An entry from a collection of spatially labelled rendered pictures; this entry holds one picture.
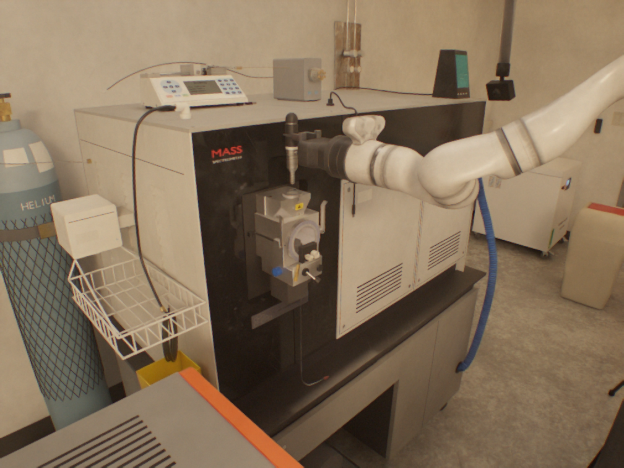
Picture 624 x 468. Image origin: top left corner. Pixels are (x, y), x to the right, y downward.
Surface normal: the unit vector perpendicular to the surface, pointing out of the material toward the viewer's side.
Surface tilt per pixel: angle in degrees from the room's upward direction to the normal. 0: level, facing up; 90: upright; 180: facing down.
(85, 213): 90
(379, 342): 0
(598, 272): 93
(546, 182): 90
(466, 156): 49
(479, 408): 0
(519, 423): 0
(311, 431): 90
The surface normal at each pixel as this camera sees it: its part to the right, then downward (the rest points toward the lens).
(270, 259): -0.71, 0.26
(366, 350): 0.00, -0.93
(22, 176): 0.66, 0.15
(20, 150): 0.71, -0.17
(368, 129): 0.70, 0.37
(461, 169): -0.25, -0.11
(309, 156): -0.43, 0.34
